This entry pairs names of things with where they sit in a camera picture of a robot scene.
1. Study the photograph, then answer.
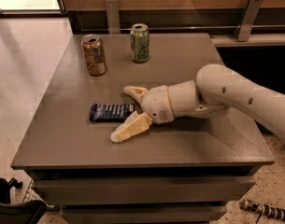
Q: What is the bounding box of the grey drawer cabinet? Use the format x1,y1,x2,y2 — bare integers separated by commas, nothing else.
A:
12,34,273,224

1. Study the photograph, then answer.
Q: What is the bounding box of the wire mesh basket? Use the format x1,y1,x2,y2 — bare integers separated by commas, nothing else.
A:
22,179,41,203

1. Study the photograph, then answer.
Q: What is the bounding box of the brown soda can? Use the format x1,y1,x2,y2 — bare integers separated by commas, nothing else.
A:
81,35,107,76

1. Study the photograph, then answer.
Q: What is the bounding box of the right metal wall bracket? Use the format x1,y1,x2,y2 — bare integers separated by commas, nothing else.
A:
234,0,263,42

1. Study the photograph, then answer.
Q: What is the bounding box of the metal wall bracket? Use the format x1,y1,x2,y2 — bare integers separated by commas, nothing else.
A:
105,0,121,34
234,0,263,42

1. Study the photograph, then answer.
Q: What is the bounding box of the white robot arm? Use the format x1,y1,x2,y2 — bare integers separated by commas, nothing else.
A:
110,63,285,143

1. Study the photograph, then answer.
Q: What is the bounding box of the green soda can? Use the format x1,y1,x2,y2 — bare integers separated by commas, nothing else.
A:
130,23,150,63

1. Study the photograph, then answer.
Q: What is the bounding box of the blue rxbar blueberry wrapper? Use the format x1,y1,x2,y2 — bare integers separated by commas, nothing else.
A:
90,104,135,122

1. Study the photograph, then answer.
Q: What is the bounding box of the black white striped tool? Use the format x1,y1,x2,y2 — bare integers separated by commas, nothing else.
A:
239,199,285,222

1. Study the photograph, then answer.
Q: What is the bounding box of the black chair base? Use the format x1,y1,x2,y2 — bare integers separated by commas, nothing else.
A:
0,178,47,224

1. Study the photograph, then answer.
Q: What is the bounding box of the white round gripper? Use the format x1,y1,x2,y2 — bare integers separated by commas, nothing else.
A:
110,85,175,143

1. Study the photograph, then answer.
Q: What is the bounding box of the left metal wall bracket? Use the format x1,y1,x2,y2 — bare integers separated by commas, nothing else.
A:
105,0,121,34

